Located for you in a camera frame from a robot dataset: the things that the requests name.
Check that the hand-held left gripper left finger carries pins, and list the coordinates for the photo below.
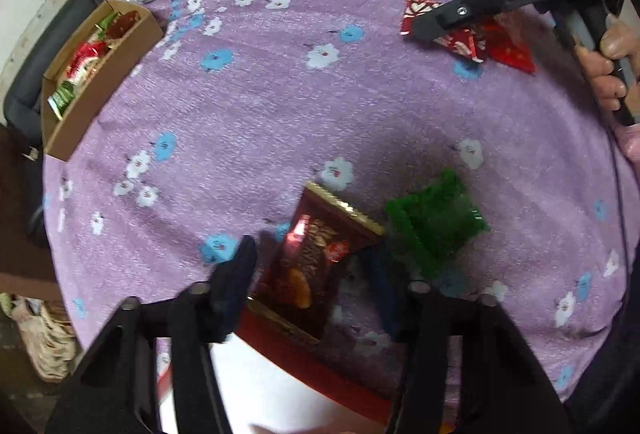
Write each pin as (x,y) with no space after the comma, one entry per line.
(235,286)

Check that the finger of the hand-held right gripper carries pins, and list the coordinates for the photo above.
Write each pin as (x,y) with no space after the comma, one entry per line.
(460,11)

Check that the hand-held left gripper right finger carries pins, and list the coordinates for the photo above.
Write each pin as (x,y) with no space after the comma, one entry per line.
(387,289)

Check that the red white-patterned snack packet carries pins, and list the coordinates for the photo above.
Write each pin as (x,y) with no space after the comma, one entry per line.
(467,44)

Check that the plain red snack packet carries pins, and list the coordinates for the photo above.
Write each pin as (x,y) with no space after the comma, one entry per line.
(512,51)

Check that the brown snack packet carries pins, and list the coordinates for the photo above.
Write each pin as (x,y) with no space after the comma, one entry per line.
(307,259)

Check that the green snack packet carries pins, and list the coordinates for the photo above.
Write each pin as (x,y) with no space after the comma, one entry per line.
(435,226)

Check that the large red and white box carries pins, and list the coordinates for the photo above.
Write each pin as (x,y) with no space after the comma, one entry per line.
(280,394)

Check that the person's right forearm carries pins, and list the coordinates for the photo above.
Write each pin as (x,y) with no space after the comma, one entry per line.
(630,148)

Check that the person's right hand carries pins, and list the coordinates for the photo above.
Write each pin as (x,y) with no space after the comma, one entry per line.
(605,78)

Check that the printed blanket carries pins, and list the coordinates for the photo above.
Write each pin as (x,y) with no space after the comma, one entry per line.
(45,339)

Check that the cardboard box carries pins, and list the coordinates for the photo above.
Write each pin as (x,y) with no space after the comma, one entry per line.
(107,83)

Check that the small white object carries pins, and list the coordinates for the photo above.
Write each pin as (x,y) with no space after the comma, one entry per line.
(31,153)

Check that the green white packet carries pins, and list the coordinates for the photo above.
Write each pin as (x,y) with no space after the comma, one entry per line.
(62,97)

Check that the red white packet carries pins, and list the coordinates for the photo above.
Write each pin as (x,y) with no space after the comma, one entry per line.
(85,61)

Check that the black leather sofa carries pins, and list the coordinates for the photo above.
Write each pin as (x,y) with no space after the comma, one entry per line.
(20,103)

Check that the dark red packet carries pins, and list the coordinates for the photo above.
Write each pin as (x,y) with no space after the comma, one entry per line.
(122,23)

